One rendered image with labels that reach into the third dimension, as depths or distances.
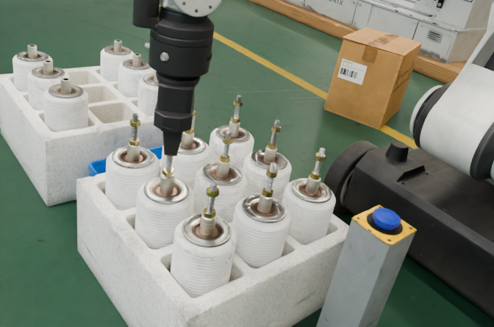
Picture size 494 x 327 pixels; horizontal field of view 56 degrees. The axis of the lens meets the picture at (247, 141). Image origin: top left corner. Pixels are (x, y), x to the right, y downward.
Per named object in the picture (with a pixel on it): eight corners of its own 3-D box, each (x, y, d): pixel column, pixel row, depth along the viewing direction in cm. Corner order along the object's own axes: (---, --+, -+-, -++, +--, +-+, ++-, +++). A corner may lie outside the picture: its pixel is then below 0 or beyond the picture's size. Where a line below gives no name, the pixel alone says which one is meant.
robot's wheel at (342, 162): (361, 194, 135) (381, 134, 126) (374, 203, 132) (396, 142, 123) (313, 212, 123) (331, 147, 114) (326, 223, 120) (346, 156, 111)
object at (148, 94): (159, 131, 134) (165, 72, 126) (177, 146, 128) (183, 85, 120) (129, 137, 129) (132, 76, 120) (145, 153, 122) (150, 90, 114)
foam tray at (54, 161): (126, 113, 156) (129, 62, 148) (189, 170, 131) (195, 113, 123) (0, 133, 133) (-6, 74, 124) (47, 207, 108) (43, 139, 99)
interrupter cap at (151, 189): (151, 209, 74) (151, 205, 73) (137, 183, 79) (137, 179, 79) (195, 201, 77) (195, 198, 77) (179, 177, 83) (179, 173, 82)
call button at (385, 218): (380, 214, 71) (384, 203, 70) (402, 229, 69) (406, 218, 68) (364, 222, 69) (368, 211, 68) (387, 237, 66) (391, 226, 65)
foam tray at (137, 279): (223, 200, 121) (234, 140, 113) (335, 299, 97) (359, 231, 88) (76, 250, 97) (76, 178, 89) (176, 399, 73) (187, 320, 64)
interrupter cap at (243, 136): (208, 132, 100) (208, 129, 99) (232, 124, 105) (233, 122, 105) (232, 147, 96) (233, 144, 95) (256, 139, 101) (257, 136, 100)
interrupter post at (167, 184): (162, 197, 77) (163, 180, 75) (156, 189, 78) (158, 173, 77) (175, 195, 78) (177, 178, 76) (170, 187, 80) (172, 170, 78)
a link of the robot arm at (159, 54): (203, 136, 66) (213, 56, 61) (134, 128, 65) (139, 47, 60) (205, 101, 77) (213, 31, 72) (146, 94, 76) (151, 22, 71)
